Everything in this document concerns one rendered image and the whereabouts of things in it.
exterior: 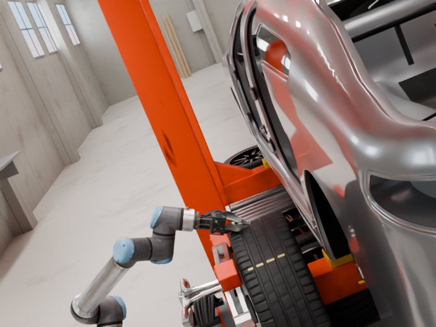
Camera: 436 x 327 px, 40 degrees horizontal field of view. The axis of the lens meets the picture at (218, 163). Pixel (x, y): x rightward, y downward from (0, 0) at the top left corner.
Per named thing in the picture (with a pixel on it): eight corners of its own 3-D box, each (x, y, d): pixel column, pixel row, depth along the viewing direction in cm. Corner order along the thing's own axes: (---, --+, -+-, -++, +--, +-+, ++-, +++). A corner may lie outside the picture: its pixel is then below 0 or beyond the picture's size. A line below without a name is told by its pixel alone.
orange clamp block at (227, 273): (243, 285, 219) (237, 274, 213) (223, 292, 220) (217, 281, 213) (237, 269, 224) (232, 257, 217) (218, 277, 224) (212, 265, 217)
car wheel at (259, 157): (303, 159, 595) (296, 137, 589) (263, 190, 555) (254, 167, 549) (256, 163, 645) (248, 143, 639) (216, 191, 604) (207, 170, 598)
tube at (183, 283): (227, 286, 240) (218, 263, 238) (183, 303, 240) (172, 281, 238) (223, 268, 257) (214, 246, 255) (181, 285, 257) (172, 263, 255)
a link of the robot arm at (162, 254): (139, 259, 234) (143, 228, 232) (165, 257, 240) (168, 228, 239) (151, 266, 226) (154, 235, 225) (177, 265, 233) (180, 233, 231)
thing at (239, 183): (292, 180, 473) (277, 140, 464) (230, 204, 473) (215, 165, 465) (288, 174, 489) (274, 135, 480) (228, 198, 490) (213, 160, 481)
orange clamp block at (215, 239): (231, 246, 253) (225, 228, 258) (215, 253, 253) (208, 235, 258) (235, 252, 259) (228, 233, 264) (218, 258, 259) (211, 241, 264)
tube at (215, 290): (232, 309, 221) (222, 285, 218) (184, 328, 221) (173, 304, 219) (228, 288, 238) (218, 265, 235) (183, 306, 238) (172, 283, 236)
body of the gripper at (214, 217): (225, 236, 229) (194, 233, 228) (224, 230, 238) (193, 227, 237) (227, 217, 228) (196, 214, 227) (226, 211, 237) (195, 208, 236)
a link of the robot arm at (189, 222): (181, 227, 238) (184, 204, 236) (194, 228, 238) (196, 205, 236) (181, 233, 229) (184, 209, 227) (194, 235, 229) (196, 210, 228)
